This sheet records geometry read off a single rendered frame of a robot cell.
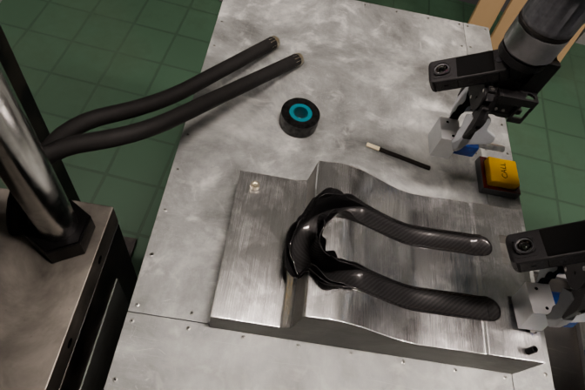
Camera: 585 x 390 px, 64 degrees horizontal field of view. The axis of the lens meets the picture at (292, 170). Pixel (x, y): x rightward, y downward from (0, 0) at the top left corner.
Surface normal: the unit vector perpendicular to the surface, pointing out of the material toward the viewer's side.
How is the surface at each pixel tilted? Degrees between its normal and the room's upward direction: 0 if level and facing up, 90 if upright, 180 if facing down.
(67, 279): 0
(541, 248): 37
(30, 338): 0
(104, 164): 0
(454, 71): 32
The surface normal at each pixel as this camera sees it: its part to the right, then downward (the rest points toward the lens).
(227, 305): 0.15, -0.54
